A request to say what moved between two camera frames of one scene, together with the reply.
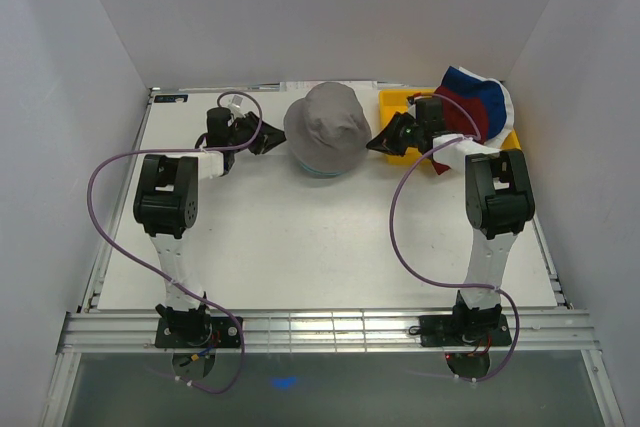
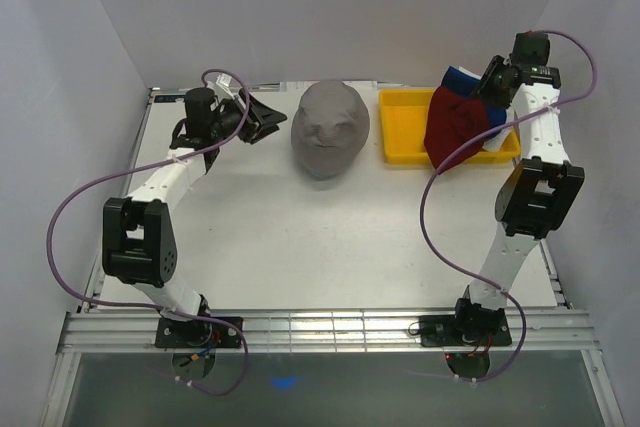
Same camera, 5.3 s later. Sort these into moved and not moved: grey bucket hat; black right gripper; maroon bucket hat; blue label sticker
Moved: black right gripper
Not moved: grey bucket hat; blue label sticker; maroon bucket hat
